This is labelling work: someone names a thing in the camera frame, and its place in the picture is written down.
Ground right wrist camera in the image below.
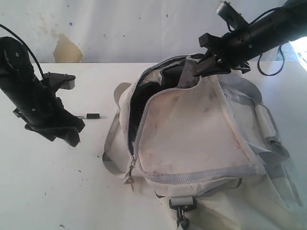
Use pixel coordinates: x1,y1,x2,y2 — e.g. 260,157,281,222
216,1,248,30

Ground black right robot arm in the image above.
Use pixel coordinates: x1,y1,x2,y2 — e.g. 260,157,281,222
192,0,307,77

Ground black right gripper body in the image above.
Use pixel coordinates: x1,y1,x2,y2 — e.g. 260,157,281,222
199,25,251,74

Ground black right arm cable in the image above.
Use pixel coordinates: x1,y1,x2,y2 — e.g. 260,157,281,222
257,44,286,77

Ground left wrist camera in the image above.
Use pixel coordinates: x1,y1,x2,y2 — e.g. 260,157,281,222
41,72,76,93

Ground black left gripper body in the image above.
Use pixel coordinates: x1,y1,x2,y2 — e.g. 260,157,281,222
13,82,72,131

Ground black and white marker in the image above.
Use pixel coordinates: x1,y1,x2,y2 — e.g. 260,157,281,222
77,113,106,119

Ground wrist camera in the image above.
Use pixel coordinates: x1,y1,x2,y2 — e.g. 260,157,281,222
41,72,76,93
216,1,248,30

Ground white fabric backpack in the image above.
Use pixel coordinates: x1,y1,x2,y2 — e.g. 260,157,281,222
103,55,307,230

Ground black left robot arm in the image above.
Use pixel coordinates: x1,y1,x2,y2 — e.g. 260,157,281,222
0,36,85,147

